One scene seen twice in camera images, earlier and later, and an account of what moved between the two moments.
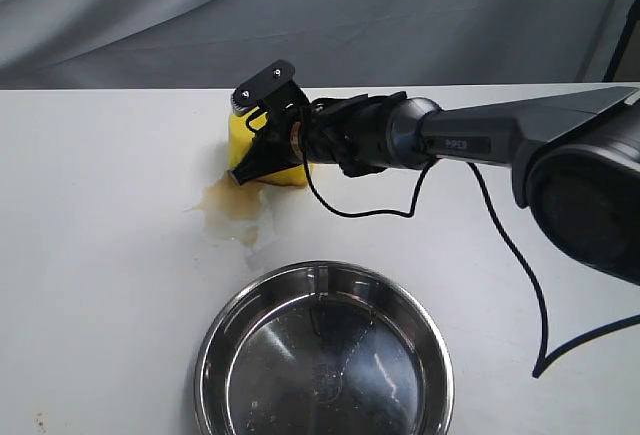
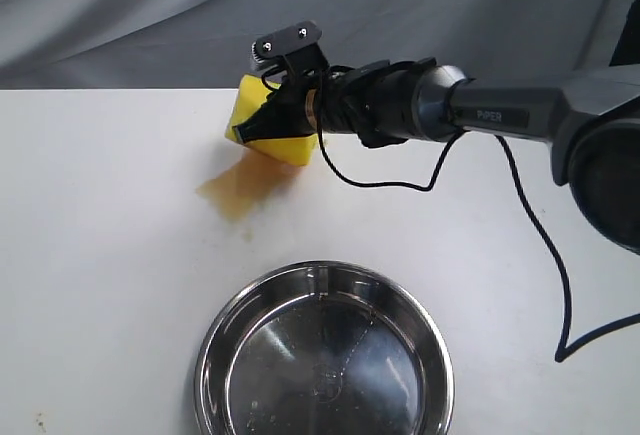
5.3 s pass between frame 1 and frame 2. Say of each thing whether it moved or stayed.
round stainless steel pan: stayed
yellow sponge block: moved
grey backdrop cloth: stayed
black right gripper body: moved
